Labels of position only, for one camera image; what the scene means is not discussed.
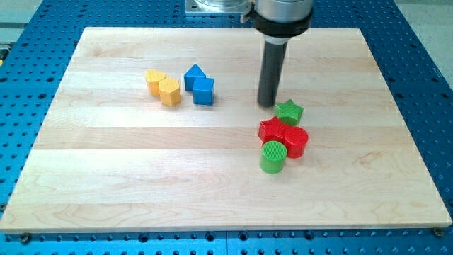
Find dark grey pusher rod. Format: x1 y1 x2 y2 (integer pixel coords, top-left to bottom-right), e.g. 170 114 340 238
257 42 287 107

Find black collar tool mount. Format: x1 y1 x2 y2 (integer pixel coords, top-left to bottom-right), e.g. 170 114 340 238
240 4 314 45

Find green star block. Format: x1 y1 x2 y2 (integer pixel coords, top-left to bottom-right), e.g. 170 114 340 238
275 99 304 126

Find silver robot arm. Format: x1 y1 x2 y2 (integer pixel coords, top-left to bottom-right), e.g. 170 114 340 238
240 0 314 107

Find red star block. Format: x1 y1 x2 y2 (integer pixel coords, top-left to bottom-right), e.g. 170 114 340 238
258 116 289 144

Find wooden board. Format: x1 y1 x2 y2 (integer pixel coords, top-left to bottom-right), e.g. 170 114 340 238
1 27 452 233

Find blue cube block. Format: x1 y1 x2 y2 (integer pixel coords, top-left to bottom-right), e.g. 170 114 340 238
193 77 214 106

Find blue triangle block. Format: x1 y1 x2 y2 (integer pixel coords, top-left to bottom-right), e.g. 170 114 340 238
183 64 206 91

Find red cylinder block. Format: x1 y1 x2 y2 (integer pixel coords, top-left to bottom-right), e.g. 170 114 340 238
284 126 309 159

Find green cylinder block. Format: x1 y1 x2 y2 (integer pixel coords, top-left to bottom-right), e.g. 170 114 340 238
260 140 287 174

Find yellow hexagon block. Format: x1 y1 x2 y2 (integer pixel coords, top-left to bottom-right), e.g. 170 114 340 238
159 77 181 106

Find yellow heart block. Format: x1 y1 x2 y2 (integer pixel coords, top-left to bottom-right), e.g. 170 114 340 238
145 69 166 96

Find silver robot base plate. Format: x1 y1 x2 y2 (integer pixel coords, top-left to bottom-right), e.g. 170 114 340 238
184 0 252 16

